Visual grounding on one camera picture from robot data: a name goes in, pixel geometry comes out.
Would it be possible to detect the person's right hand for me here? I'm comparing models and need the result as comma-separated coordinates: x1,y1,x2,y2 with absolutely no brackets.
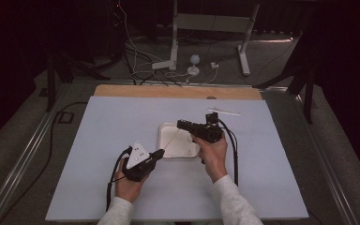
191,132,229,184

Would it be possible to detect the black metal stand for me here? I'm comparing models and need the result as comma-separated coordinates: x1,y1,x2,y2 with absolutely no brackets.
45,51,112,113
252,31,315,125

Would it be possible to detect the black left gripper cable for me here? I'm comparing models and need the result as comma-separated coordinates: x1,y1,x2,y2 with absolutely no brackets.
105,145,134,213

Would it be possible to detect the black square floor plate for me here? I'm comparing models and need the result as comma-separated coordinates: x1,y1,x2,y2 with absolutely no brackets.
56,111,75,124

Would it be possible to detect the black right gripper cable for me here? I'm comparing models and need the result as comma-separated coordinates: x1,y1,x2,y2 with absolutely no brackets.
217,118,240,188

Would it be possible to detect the white power strip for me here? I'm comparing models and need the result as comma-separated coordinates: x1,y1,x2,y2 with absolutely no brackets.
151,59,176,70

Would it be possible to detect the white round desk camera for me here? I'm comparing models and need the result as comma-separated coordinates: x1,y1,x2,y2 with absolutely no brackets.
187,53,202,77

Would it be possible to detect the black floor cable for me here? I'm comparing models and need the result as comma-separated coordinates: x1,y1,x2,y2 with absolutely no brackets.
0,101,89,224

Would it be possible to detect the metal floor rail frame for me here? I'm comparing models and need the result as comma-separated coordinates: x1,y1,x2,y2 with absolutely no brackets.
0,78,360,225

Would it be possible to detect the person's left hand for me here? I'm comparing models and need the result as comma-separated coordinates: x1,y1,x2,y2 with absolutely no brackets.
114,157,149,204

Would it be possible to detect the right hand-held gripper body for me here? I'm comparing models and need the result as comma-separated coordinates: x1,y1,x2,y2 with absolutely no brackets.
188,107,242,144

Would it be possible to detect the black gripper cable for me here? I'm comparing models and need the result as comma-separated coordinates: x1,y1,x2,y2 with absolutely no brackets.
105,145,134,213
217,118,240,188

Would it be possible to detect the white rectangular tray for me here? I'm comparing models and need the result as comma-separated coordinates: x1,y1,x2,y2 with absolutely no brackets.
157,121,202,159

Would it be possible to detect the white metal stand frame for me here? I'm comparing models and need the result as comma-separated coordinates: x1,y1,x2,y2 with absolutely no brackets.
169,0,261,77

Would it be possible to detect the pale blue table sheet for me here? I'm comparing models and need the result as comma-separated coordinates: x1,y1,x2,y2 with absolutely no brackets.
45,95,309,222

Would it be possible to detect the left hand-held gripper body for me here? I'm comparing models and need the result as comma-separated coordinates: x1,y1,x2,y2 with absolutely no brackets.
121,141,159,183

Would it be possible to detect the white cable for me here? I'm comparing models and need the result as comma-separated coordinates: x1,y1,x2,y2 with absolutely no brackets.
117,0,165,64

